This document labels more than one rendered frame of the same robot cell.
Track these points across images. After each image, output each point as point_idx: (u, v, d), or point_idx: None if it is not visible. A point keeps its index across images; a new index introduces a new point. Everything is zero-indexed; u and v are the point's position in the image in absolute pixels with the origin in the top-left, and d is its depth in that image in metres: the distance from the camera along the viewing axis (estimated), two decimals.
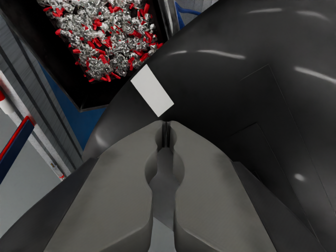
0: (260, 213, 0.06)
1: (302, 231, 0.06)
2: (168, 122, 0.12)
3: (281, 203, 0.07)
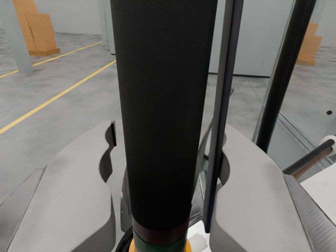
0: (309, 233, 0.06)
1: None
2: None
3: None
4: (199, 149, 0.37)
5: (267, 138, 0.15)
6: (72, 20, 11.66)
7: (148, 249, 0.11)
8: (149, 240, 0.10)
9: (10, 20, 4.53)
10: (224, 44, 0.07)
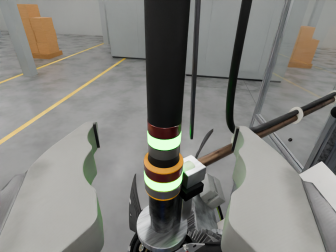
0: (327, 243, 0.06)
1: None
2: (237, 126, 0.12)
3: None
4: None
5: (232, 91, 0.23)
6: (74, 21, 11.79)
7: (157, 143, 0.19)
8: (158, 136, 0.19)
9: (15, 26, 4.68)
10: (194, 23, 0.15)
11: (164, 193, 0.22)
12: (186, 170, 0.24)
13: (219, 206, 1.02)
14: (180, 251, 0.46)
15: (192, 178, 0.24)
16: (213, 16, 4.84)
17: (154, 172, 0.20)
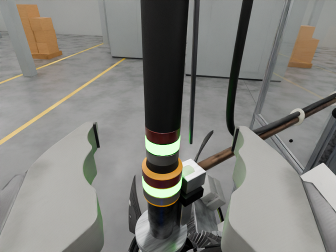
0: (327, 243, 0.06)
1: None
2: (237, 126, 0.12)
3: None
4: None
5: (233, 93, 0.22)
6: (73, 21, 11.78)
7: (155, 149, 0.18)
8: (156, 141, 0.18)
9: (15, 26, 4.67)
10: (193, 24, 0.14)
11: (162, 199, 0.21)
12: (185, 175, 0.24)
13: (219, 207, 1.02)
14: None
15: (192, 183, 0.24)
16: (212, 15, 4.83)
17: (152, 178, 0.20)
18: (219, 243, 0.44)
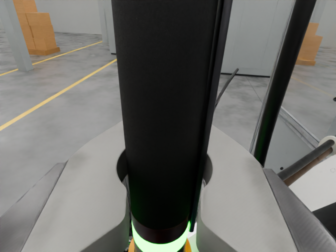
0: (290, 224, 0.06)
1: None
2: None
3: (314, 217, 0.06)
4: None
5: (267, 138, 0.15)
6: (72, 19, 11.65)
7: (147, 248, 0.11)
8: (148, 239, 0.10)
9: (10, 18, 4.51)
10: (213, 42, 0.07)
11: None
12: None
13: None
14: None
15: None
16: None
17: None
18: None
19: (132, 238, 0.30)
